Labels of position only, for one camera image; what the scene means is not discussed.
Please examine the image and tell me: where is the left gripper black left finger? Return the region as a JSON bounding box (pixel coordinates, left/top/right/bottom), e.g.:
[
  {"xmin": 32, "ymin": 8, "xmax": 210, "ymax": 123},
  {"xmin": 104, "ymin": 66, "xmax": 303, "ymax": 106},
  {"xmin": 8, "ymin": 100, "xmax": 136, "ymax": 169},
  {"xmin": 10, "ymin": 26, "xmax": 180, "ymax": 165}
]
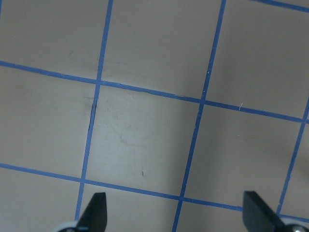
[{"xmin": 75, "ymin": 192, "xmax": 107, "ymax": 232}]

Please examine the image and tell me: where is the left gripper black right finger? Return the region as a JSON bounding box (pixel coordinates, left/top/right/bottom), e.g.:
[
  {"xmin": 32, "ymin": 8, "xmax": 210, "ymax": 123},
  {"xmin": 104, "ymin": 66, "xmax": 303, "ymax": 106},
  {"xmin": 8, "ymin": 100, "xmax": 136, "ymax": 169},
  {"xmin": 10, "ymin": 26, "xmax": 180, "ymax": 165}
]
[{"xmin": 242, "ymin": 191, "xmax": 284, "ymax": 232}]

